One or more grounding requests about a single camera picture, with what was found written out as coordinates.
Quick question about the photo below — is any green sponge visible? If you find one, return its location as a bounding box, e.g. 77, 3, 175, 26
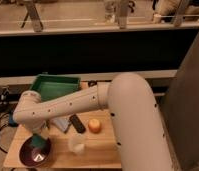
31, 134, 46, 148

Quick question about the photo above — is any purple bowl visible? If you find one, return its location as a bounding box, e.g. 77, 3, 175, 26
19, 137, 51, 168

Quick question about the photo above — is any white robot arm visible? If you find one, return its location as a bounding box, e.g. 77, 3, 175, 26
13, 73, 174, 171

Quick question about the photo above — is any small metal cup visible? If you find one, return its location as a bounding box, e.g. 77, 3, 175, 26
88, 80, 97, 87

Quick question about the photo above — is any yellow apple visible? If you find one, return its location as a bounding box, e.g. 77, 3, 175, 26
88, 119, 102, 134

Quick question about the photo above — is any green plastic tray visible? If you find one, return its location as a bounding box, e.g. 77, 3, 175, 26
30, 74, 80, 102

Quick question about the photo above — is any wooden board table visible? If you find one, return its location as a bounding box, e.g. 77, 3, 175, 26
2, 81, 122, 170

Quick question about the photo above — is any blue box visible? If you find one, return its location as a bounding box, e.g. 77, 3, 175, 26
8, 114, 18, 127

